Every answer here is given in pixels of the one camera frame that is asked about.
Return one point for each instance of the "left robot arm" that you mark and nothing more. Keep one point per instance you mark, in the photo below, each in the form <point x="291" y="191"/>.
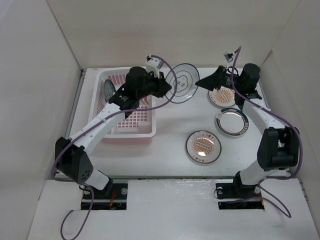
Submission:
<point x="72" y="154"/>

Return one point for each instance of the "green red rimmed plate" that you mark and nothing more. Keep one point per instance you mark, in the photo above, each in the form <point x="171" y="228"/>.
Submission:
<point x="232" y="122"/>

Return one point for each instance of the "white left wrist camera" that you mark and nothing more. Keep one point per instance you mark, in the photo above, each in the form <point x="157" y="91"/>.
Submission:
<point x="153" y="65"/>

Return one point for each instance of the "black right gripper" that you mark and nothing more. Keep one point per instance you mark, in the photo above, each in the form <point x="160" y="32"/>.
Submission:
<point x="214" y="80"/>

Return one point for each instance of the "white plate black clover outline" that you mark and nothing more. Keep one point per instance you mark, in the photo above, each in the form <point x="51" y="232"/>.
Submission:
<point x="187" y="76"/>

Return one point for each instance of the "blue floral pattern plate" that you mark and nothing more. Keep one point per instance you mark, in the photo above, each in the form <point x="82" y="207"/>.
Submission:
<point x="109" y="89"/>

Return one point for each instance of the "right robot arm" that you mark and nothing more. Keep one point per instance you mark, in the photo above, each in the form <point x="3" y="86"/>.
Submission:
<point x="280" y="147"/>

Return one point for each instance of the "white pink dish rack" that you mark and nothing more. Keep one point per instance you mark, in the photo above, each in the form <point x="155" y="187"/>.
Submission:
<point x="138" y="128"/>

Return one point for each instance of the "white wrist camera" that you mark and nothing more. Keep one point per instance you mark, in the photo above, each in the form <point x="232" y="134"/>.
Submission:
<point x="229" y="56"/>
<point x="153" y="65"/>

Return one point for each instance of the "orange sunburst plate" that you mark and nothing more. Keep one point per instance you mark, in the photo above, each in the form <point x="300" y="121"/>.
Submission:
<point x="223" y="97"/>
<point x="203" y="147"/>

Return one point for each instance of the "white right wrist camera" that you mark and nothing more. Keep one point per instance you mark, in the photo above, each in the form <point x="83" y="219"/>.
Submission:
<point x="229" y="56"/>

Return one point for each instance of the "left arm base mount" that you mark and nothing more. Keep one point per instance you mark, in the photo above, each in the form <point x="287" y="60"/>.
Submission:
<point x="113" y="200"/>

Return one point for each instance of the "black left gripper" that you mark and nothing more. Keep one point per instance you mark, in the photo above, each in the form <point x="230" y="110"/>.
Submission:
<point x="162" y="86"/>

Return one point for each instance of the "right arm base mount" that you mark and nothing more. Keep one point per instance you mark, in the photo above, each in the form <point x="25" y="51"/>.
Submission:
<point x="243" y="198"/>

